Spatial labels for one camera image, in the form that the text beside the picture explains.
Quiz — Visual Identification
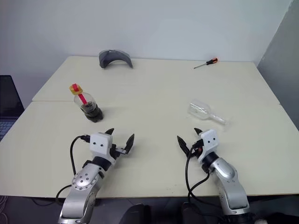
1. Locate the orange black handled screwdriver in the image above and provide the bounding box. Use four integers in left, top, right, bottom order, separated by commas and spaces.
193, 58, 219, 70

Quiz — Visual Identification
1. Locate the dark rounded shape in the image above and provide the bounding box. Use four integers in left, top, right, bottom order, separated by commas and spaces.
121, 203, 152, 224
182, 202, 221, 224

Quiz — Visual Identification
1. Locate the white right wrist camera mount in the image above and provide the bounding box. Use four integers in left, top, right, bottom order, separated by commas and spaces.
197, 129, 219, 164

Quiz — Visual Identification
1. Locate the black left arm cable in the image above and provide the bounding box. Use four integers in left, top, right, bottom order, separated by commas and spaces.
56, 134, 91, 204

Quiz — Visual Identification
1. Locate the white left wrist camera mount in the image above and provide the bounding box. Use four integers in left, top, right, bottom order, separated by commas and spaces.
90, 132, 117, 167

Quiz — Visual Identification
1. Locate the clear plastic cup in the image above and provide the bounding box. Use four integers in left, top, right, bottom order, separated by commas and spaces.
187, 99, 228, 126

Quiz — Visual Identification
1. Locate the dark laptop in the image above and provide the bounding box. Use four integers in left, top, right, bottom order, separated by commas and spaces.
0, 75, 25, 141

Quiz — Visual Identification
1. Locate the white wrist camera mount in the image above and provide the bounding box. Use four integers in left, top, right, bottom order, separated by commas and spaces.
90, 132, 117, 167
197, 129, 219, 164

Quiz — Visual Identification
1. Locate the white cable bundle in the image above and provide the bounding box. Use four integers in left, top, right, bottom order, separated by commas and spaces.
0, 196, 10, 224

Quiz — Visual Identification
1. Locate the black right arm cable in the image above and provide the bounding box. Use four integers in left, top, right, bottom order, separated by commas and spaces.
185, 142, 211, 204

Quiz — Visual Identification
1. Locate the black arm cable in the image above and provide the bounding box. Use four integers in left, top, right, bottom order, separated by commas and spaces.
56, 134, 91, 204
185, 142, 211, 204

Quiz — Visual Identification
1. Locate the bottle with dark contents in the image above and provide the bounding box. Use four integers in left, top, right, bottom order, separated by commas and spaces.
69, 83, 104, 123

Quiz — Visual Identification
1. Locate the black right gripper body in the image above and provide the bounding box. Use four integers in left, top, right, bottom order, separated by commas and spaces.
190, 138, 204, 156

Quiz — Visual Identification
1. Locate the grey curved visor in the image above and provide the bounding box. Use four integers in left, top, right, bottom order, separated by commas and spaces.
98, 49, 134, 70

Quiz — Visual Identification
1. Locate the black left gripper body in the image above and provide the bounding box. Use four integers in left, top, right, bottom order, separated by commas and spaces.
109, 143, 128, 161

